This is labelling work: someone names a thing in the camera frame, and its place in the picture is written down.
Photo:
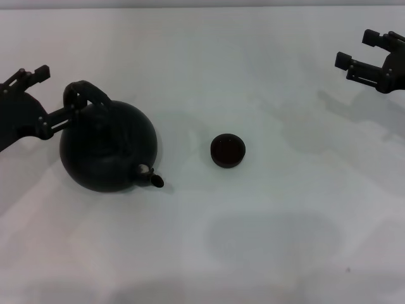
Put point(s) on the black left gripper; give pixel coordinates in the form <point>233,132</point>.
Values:
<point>17,120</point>

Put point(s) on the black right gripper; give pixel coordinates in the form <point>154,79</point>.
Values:
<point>395,69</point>

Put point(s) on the black round teapot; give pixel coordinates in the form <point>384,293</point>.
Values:
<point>107,145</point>

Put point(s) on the small dark teacup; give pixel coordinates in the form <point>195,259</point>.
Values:
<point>228,151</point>

